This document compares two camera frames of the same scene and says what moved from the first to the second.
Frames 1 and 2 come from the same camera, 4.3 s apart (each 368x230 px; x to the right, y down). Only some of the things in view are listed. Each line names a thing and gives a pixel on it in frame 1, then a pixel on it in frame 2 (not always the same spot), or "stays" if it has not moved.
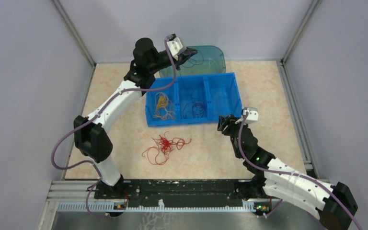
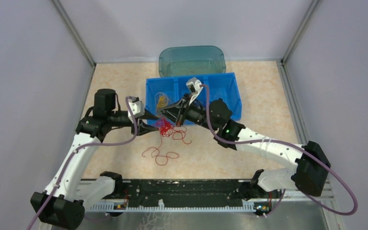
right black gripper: x=224 y=120 → x=183 y=111
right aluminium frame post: x=315 y=5 stays
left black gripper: x=184 y=56 → x=142 y=128
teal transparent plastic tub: x=208 y=59 stays
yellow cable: x=162 y=102 stays
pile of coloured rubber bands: x=158 y=155 → x=166 y=129
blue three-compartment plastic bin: x=194 y=99 stays
